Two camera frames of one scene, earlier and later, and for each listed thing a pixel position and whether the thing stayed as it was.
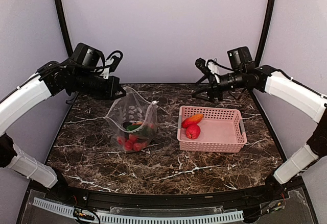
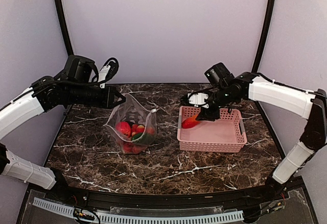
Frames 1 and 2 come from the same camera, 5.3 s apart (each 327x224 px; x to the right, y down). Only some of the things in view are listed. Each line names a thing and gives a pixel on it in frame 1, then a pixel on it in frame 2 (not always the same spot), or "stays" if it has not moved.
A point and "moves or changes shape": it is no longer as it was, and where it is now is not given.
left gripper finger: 124,92 to 113,102
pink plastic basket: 222,130 stays
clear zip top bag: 133,120 moves or changes shape
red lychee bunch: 131,143 to 132,147
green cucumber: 133,127 to 144,138
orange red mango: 193,119 stays
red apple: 192,131 to 123,127
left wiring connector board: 78,213 stays
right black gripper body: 216,91 to 215,114
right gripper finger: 202,79 to 202,116
